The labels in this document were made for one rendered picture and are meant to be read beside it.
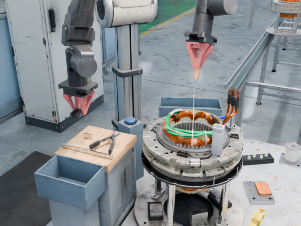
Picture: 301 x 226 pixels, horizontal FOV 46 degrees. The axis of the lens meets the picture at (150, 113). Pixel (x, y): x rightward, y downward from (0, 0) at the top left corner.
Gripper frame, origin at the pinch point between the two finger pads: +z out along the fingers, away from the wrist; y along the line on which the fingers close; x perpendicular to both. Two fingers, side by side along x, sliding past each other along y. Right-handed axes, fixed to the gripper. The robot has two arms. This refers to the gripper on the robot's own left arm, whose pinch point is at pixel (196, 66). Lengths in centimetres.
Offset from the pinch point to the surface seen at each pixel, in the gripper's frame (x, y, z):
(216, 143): -9.3, 0.6, 21.3
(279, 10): 48, 273, -82
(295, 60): 66, 481, -56
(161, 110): 24.8, 25.5, 16.9
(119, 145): 21.1, -4.0, 27.8
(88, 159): 24.1, -15.1, 31.9
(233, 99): -8.7, 11.2, 8.2
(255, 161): -6, 58, 34
